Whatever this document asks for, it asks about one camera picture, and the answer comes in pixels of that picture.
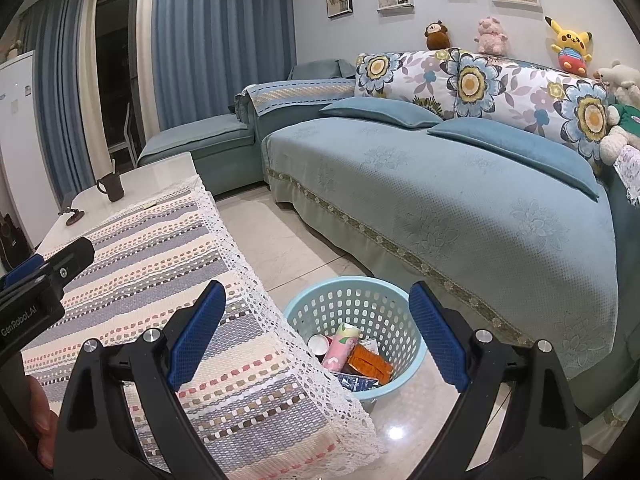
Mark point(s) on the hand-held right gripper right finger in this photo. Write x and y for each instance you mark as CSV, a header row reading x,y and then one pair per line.
x,y
440,340

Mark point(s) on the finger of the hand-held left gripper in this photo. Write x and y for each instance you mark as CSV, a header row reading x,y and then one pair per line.
x,y
22,267
70,260

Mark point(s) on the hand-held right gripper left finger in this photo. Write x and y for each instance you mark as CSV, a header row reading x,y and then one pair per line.
x,y
195,335

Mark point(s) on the orange snack packet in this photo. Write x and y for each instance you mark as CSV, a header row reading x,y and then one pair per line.
x,y
370,362

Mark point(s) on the light blue plastic basket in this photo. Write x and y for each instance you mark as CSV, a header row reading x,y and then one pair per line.
x,y
370,394

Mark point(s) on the white blue milk carton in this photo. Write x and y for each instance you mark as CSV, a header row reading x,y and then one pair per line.
x,y
357,382

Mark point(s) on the person's left hand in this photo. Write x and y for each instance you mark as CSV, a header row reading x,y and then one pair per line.
x,y
42,420

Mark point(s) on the small dark table ornament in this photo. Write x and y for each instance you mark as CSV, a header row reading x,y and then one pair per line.
x,y
72,217

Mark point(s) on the striped woven tablecloth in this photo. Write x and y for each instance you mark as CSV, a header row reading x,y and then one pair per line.
x,y
150,260

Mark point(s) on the dark mug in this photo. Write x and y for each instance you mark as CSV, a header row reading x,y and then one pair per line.
x,y
112,187

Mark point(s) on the white paper cup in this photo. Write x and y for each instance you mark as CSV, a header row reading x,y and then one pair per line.
x,y
318,346

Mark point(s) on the white refrigerator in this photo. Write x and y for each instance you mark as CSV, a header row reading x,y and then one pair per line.
x,y
25,135

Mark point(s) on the grey chair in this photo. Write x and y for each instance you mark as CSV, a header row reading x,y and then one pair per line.
x,y
131,132

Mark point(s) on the teal sofa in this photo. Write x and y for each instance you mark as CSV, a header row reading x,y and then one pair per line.
x,y
400,185

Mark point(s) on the blue curtain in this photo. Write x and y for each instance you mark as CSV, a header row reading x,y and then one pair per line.
x,y
220,45
55,85

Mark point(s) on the large teal pillow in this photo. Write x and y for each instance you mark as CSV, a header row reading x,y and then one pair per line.
x,y
525,152

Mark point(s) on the white lace cloth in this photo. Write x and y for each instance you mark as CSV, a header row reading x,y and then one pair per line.
x,y
627,167

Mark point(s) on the patterned armrest cloth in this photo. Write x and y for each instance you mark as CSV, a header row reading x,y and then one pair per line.
x,y
295,94

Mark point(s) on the cream plush in green top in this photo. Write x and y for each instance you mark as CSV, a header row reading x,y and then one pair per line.
x,y
622,125

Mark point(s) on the brown monkey plush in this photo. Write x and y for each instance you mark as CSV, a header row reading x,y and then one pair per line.
x,y
438,36

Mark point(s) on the pink pig plush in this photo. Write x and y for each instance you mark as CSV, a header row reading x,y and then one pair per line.
x,y
491,36

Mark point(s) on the white bear plush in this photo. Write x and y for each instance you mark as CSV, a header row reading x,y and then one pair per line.
x,y
620,80

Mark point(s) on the yellow plush toy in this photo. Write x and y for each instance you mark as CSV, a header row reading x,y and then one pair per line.
x,y
570,47

